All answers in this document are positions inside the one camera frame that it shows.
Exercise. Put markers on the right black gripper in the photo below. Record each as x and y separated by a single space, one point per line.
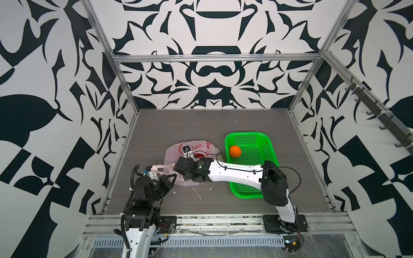
185 177

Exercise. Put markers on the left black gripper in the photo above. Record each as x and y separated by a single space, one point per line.
163 181

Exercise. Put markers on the pink plastic bag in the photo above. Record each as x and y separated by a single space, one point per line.
201 148

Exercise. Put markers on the orange fruit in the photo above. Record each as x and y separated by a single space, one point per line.
235 151

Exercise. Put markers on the green plastic perforated basket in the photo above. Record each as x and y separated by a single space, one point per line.
256 148

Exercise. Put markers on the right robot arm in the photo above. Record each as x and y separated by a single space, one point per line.
268 178

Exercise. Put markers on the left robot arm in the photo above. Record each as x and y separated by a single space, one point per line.
141 225

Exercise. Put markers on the small green-lit circuit board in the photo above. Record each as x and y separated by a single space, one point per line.
292 243

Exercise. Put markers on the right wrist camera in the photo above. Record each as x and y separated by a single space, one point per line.
186 149

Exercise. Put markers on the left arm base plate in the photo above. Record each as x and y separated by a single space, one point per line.
166 224

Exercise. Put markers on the aluminium front rail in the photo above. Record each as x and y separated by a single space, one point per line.
318 223

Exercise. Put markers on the white slotted cable duct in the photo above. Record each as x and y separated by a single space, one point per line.
223 241

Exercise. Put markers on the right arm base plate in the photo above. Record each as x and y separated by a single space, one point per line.
273 224

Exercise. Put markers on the black wall hook rack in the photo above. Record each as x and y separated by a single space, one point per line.
377 110

